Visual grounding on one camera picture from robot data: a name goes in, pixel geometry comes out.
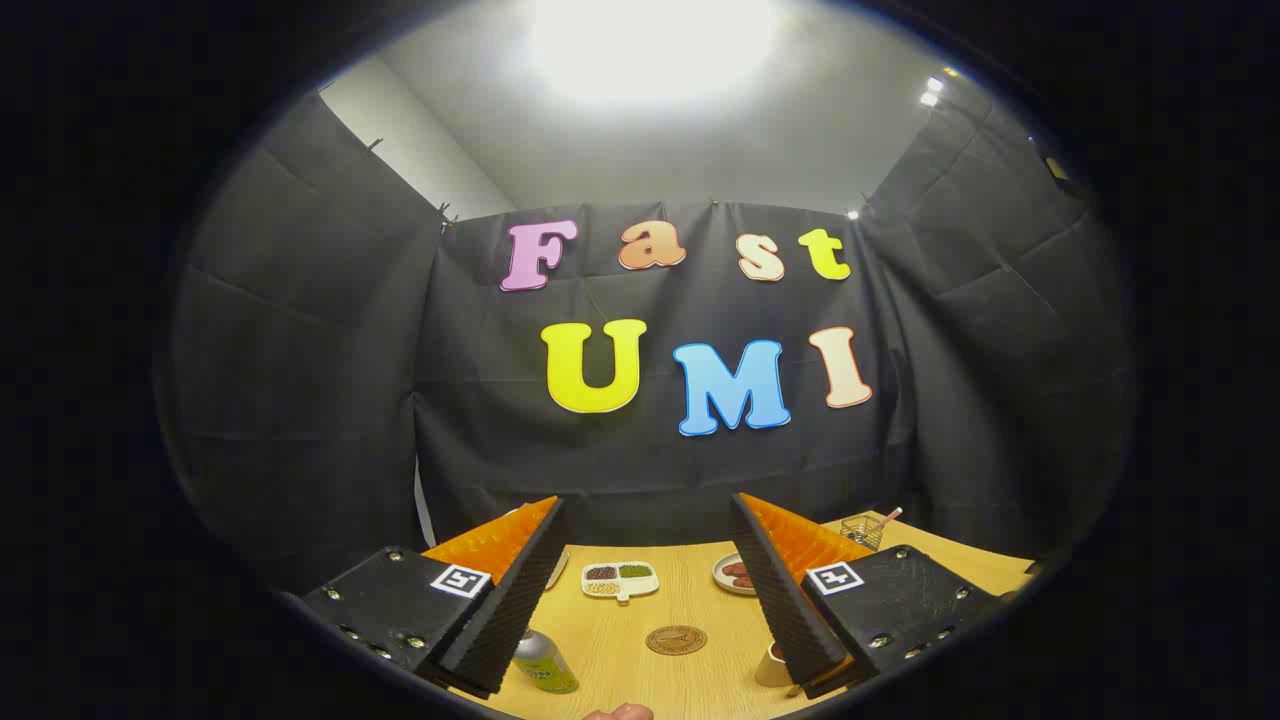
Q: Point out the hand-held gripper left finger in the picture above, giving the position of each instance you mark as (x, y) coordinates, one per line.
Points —
(500, 620)

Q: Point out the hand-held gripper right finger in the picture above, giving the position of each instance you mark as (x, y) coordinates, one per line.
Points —
(790, 610)

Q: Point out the silver green juice bottle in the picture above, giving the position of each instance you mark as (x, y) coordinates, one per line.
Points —
(545, 665)

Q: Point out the round wooden coaster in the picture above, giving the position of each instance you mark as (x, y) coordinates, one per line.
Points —
(676, 640)

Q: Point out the white oval plate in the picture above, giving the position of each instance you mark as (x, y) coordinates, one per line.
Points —
(722, 585)

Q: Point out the white divided dish with beans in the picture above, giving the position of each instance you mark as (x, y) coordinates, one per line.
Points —
(620, 582)

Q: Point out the wooden table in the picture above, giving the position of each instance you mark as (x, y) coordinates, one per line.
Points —
(690, 690)

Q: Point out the pink stick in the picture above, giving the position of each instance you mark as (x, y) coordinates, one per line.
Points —
(890, 516)

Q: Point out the bright ceiling light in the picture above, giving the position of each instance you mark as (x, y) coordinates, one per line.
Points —
(650, 40)

